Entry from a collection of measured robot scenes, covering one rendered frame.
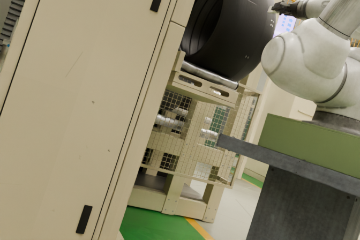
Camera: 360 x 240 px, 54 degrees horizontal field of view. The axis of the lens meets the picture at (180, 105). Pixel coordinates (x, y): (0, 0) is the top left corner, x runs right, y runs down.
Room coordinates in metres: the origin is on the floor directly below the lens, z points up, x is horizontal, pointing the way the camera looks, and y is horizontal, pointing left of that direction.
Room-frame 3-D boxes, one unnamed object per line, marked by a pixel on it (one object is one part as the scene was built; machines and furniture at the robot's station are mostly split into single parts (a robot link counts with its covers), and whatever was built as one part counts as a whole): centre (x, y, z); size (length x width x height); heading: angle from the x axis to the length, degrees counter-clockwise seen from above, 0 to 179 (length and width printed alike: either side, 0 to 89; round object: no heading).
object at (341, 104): (1.10, -0.48, 0.92); 0.18 x 0.16 x 0.22; 112
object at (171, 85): (1.86, -0.02, 0.80); 0.37 x 0.36 x 0.02; 24
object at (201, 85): (1.73, -0.08, 0.84); 0.36 x 0.09 x 0.06; 114
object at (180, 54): (1.79, 0.14, 0.90); 0.40 x 0.03 x 0.10; 24
